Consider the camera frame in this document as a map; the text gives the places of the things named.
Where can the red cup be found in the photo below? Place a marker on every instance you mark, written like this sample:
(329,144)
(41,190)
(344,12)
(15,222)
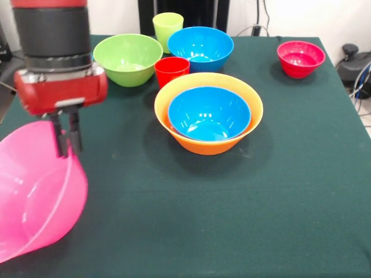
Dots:
(168,71)

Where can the blue bowl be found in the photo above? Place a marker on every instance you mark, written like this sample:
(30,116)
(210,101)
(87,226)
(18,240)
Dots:
(208,118)
(203,43)

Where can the green bowl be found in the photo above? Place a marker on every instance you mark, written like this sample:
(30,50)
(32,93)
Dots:
(127,63)

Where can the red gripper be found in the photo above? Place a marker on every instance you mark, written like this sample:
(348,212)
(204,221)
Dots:
(63,89)

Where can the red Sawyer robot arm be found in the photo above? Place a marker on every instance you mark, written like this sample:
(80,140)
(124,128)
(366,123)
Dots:
(52,32)

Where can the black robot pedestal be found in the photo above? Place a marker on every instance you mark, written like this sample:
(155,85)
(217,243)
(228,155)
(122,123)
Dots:
(200,13)

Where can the small pink-red bowl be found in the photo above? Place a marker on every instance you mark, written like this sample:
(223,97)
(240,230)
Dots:
(301,62)

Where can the orange bowl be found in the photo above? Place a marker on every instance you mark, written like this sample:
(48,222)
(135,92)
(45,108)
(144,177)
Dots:
(208,146)

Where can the large pink bowl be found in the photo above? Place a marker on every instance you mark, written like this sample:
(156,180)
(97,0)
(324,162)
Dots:
(34,188)

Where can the green cup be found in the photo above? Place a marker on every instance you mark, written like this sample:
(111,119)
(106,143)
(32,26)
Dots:
(166,27)

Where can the dark green tablecloth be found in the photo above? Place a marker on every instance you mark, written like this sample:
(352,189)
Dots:
(174,202)

